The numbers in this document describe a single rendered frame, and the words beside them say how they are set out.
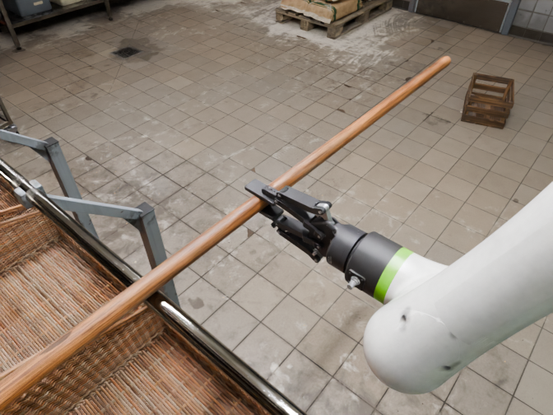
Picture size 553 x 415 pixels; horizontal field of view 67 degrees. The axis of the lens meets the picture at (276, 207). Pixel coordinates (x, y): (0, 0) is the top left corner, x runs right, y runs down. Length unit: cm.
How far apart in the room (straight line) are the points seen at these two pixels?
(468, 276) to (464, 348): 8
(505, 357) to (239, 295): 121
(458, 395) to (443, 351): 150
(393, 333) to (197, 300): 166
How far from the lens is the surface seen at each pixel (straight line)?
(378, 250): 65
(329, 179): 272
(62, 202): 100
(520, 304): 45
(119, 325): 118
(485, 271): 45
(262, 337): 197
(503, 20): 534
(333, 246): 67
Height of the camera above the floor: 171
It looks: 43 degrees down
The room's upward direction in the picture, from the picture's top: straight up
